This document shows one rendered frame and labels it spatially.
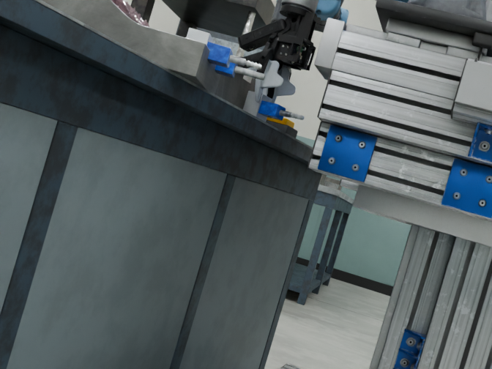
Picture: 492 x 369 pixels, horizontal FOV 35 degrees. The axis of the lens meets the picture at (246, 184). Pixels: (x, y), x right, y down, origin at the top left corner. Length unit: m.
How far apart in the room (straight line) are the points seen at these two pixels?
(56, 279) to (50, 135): 0.24
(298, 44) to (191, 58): 0.47
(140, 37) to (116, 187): 0.24
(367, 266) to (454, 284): 6.53
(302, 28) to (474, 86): 0.50
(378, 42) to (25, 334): 0.77
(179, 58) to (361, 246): 6.92
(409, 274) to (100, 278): 0.64
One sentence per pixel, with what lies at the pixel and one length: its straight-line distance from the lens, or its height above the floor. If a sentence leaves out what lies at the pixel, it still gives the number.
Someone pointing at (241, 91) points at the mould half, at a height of 0.85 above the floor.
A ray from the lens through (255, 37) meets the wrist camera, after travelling 1.72.
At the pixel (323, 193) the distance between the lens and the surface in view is 5.28.
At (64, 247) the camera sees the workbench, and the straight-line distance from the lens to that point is 1.24.
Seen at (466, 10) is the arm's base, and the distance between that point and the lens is 1.46.
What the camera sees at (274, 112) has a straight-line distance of 1.66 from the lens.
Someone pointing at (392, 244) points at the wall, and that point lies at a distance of 8.10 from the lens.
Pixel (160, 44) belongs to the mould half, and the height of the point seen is 0.83.
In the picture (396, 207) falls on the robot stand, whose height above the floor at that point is 0.70.
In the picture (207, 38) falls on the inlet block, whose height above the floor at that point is 0.87.
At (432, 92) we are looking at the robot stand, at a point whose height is 0.91.
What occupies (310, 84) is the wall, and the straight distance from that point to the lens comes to 8.28.
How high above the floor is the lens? 0.66
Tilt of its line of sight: level
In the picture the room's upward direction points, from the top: 17 degrees clockwise
